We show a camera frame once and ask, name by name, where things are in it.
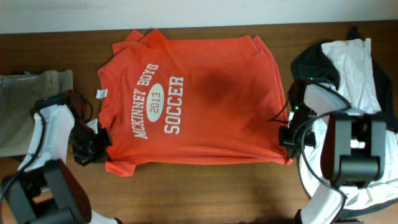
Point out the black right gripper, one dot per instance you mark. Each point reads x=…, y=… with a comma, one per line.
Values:
x=294, y=145

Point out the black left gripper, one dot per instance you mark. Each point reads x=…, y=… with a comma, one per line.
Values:
x=99, y=152

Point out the red soccer t-shirt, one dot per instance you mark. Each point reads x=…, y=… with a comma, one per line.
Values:
x=205, y=102

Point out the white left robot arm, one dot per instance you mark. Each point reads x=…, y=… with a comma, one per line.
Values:
x=44, y=190

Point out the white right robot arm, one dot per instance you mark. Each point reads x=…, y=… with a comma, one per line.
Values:
x=353, y=152

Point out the black garment right pile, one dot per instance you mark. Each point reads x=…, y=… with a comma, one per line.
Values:
x=311, y=64

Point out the white garment right pile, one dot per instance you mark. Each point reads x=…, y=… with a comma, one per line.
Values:
x=352, y=59

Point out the beige folded garment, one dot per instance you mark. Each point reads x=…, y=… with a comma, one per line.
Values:
x=18, y=95

